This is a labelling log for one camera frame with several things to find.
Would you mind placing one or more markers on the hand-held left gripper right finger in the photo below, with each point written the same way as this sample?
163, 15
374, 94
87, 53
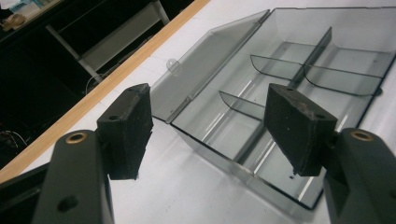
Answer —
295, 130

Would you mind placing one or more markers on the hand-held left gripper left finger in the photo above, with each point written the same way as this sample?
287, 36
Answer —
126, 130

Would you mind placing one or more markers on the clear grey compartment box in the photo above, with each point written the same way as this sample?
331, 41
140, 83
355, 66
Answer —
280, 102

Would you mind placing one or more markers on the wooden table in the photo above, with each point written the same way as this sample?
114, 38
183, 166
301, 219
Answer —
93, 96

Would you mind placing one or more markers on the white foam board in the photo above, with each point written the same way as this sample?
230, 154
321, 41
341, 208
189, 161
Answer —
186, 193

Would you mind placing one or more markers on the white frame desk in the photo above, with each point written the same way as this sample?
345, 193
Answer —
118, 37

